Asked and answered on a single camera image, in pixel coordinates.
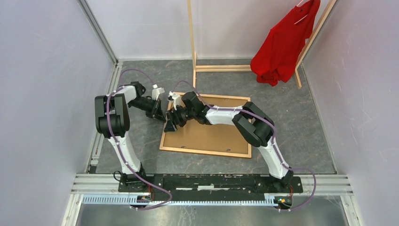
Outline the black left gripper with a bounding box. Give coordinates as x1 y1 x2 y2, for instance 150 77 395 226
128 97 166 123

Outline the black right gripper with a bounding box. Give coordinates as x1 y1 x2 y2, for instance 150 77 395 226
164 103 196 132

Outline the brown fibreboard backing board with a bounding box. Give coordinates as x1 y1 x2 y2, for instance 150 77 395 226
164 97 250 155

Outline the wooden picture frame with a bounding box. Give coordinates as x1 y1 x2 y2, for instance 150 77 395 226
159 91 253 159

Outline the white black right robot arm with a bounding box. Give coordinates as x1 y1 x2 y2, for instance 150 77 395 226
164 91 294 192

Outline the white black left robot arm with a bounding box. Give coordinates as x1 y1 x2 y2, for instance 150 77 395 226
95 81 166 192

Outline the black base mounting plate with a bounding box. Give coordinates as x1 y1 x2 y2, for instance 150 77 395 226
118 172 303 202

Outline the red t-shirt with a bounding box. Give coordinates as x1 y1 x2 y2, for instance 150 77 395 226
250 7 314 87

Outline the white clothes hanger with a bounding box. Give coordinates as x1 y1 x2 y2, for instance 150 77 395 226
294 0 319 25

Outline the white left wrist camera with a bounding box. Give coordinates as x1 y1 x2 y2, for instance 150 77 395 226
152 84 165 100

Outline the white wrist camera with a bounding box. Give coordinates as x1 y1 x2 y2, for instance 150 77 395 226
152 84 165 100
168 91 183 110

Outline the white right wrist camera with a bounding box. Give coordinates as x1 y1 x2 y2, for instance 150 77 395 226
168 91 183 110

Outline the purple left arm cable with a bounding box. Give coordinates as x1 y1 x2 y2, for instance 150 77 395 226
106 68 173 211

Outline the aluminium rail frame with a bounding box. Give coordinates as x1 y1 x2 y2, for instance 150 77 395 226
61 0 364 226

